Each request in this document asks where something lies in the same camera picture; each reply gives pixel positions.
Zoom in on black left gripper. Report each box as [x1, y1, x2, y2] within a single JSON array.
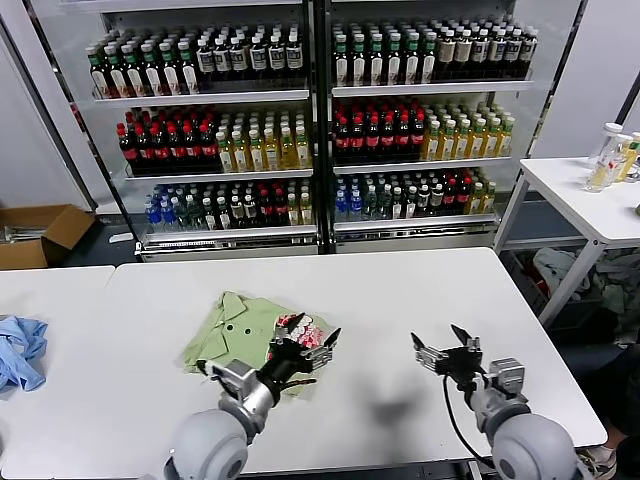
[[259, 312, 343, 396]]

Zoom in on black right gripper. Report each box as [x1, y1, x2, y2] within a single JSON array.
[[410, 323, 486, 390]]

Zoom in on light green polo shirt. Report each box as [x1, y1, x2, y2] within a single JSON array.
[[179, 290, 334, 401]]

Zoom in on mixed clothes pile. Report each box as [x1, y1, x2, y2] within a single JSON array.
[[594, 250, 640, 350]]

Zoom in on black plastic crate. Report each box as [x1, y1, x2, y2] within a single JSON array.
[[501, 248, 551, 312]]

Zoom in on grey cloth pile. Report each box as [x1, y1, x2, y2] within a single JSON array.
[[532, 245, 592, 302]]

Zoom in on person leg black trousers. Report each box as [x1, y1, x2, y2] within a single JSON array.
[[597, 344, 640, 451]]

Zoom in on grey sneaker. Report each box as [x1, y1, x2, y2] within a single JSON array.
[[574, 444, 620, 479]]

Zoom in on white side table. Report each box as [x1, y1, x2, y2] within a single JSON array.
[[492, 155, 640, 330]]

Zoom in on yellow-liquid bottle red label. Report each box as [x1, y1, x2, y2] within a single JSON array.
[[585, 133, 634, 193]]

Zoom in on yellow bottle green cap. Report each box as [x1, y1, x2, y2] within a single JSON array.
[[615, 140, 640, 183]]

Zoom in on clear bottle white cap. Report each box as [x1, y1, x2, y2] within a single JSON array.
[[588, 122, 625, 167]]

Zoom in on white drinks display rack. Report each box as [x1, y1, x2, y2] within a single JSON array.
[[319, 0, 594, 255], [22, 0, 327, 263]]

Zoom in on open cardboard box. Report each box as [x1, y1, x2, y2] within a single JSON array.
[[0, 203, 97, 271]]

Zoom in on crumpled light blue cloth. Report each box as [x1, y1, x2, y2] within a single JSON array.
[[0, 314, 50, 394]]

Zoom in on green-cap dark drink bottle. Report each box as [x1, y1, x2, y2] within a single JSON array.
[[122, 44, 145, 97], [421, 39, 439, 83], [140, 43, 162, 96], [404, 39, 422, 84], [176, 41, 200, 94], [88, 47, 111, 98], [105, 46, 128, 97], [386, 40, 405, 85], [334, 42, 352, 86], [368, 40, 387, 85], [158, 42, 181, 95], [351, 41, 369, 86]]

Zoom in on dark tea bottle blue-white label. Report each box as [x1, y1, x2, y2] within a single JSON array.
[[472, 28, 491, 79], [195, 37, 215, 81], [212, 36, 232, 81], [229, 35, 250, 80], [284, 31, 305, 78], [248, 34, 269, 79], [489, 28, 508, 78], [505, 28, 524, 78], [521, 28, 541, 77], [266, 33, 287, 79]]

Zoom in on dark tea bottle beige label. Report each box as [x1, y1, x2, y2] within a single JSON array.
[[455, 29, 474, 80], [437, 29, 457, 80]]

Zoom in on grey metal parts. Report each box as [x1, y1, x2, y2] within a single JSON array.
[[0, 224, 44, 244]]

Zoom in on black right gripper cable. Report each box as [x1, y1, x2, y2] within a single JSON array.
[[442, 374, 496, 459]]

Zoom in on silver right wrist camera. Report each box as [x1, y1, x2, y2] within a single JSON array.
[[487, 356, 527, 396]]

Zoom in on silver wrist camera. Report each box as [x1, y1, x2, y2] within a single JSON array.
[[487, 356, 527, 396], [209, 359, 254, 399]]

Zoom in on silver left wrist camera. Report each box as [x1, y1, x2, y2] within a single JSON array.
[[209, 359, 254, 399]]

